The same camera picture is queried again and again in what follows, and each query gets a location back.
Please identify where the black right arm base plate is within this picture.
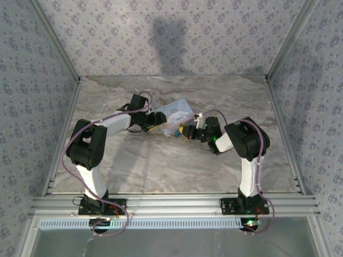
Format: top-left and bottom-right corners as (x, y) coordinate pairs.
(220, 197), (270, 216)

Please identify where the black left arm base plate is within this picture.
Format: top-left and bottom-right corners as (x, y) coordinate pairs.
(77, 198), (127, 216)

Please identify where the wide aluminium mounting rail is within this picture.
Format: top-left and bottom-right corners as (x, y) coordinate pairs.
(29, 194), (321, 218)

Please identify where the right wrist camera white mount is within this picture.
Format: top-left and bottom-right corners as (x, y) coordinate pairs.
(193, 112), (206, 129)

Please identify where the white slotted cable duct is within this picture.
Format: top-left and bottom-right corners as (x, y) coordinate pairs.
(39, 218), (242, 230)

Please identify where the aluminium table side rail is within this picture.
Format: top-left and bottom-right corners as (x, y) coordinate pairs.
(42, 79), (83, 198)
(265, 79), (314, 196)

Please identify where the black controller board with LED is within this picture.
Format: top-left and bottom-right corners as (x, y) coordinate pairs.
(89, 217), (113, 232)
(240, 218), (261, 233)

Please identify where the aluminium frame post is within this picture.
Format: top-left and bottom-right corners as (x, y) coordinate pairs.
(28, 0), (83, 84)
(265, 0), (320, 82)

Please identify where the pastel blue cartoon tin box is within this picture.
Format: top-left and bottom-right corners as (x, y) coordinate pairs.
(154, 98), (194, 137)

